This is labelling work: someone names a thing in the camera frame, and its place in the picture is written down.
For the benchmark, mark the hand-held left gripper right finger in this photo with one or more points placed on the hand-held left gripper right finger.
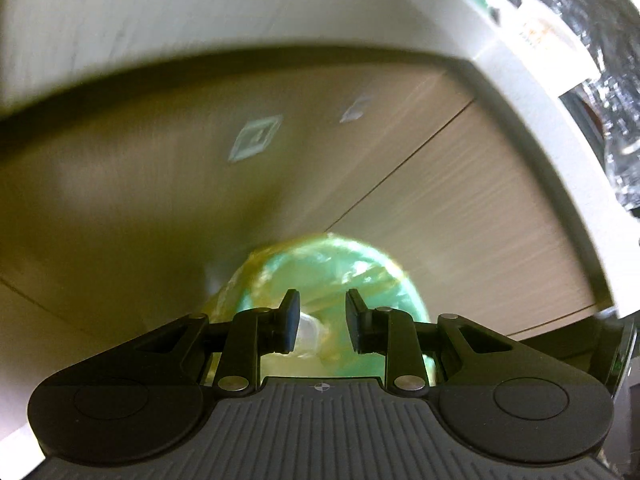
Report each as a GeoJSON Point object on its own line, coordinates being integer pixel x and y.
{"type": "Point", "coordinates": [356, 320]}

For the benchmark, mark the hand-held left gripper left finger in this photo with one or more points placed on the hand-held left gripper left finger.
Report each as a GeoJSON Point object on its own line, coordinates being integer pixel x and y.
{"type": "Point", "coordinates": [290, 320]}

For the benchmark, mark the white paper bowl orange print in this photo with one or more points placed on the white paper bowl orange print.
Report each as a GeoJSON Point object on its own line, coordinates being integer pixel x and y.
{"type": "Point", "coordinates": [545, 30]}

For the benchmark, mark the plain wooden cabinet door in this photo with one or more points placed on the plain wooden cabinet door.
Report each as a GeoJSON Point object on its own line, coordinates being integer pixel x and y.
{"type": "Point", "coordinates": [475, 235]}

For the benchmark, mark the square clear sticker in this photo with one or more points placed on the square clear sticker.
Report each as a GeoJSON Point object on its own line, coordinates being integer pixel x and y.
{"type": "Point", "coordinates": [255, 139]}

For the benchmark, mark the wooden cabinet door with sticker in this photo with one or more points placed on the wooden cabinet door with sticker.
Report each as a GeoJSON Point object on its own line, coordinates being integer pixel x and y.
{"type": "Point", "coordinates": [150, 200]}

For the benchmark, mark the small clear sticker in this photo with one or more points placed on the small clear sticker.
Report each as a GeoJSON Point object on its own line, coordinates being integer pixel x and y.
{"type": "Point", "coordinates": [352, 112]}

